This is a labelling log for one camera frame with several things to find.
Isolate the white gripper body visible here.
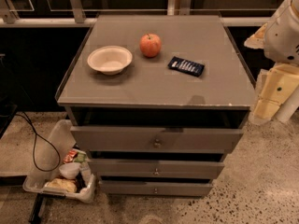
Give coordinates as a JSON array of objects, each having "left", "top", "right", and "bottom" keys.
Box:
[{"left": 263, "top": 0, "right": 299, "bottom": 64}]

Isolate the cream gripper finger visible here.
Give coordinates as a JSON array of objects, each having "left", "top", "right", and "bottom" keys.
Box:
[
  {"left": 252, "top": 63, "right": 299, "bottom": 120},
  {"left": 244, "top": 23, "right": 267, "bottom": 49}
]

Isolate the grey top drawer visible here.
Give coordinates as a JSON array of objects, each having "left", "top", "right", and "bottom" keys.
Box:
[{"left": 71, "top": 126, "right": 243, "bottom": 153}]

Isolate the grey drawer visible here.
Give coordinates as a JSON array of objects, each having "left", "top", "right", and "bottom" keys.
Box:
[
  {"left": 90, "top": 159, "right": 224, "bottom": 179},
  {"left": 99, "top": 181, "right": 213, "bottom": 197},
  {"left": 71, "top": 126, "right": 243, "bottom": 153}
]

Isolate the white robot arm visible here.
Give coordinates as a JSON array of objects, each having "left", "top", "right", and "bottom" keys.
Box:
[{"left": 244, "top": 0, "right": 299, "bottom": 125}]

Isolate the grey drawer cabinet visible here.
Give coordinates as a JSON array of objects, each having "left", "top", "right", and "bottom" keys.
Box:
[{"left": 56, "top": 15, "right": 254, "bottom": 185}]

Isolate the grey middle drawer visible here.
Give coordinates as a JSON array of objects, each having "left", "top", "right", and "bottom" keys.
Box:
[{"left": 90, "top": 159, "right": 224, "bottom": 179}]

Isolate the grey bottom drawer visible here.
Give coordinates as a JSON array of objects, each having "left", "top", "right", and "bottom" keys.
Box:
[{"left": 99, "top": 181, "right": 213, "bottom": 197}]

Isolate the dark blue snack packet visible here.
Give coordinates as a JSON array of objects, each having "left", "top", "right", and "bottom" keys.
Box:
[{"left": 167, "top": 56, "right": 205, "bottom": 77}]

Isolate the red apple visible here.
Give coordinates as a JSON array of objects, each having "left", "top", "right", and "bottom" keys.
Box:
[{"left": 139, "top": 34, "right": 162, "bottom": 58}]

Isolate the white paper bowl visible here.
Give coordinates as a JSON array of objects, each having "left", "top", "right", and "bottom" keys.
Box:
[{"left": 87, "top": 46, "right": 133, "bottom": 76}]

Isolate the red green snack packet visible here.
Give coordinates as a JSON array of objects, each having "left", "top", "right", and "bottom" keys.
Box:
[{"left": 63, "top": 149, "right": 87, "bottom": 163}]

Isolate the small white cup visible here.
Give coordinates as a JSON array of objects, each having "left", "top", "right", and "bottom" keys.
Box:
[{"left": 59, "top": 162, "right": 80, "bottom": 179}]

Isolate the yellow chip bag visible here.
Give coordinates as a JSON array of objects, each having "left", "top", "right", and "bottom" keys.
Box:
[{"left": 46, "top": 178, "right": 77, "bottom": 193}]

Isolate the metal railing frame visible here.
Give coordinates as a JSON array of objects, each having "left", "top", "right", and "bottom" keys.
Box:
[{"left": 0, "top": 0, "right": 283, "bottom": 27}]

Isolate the black cable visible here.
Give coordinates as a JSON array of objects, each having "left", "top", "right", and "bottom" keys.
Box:
[{"left": 12, "top": 110, "right": 62, "bottom": 173}]

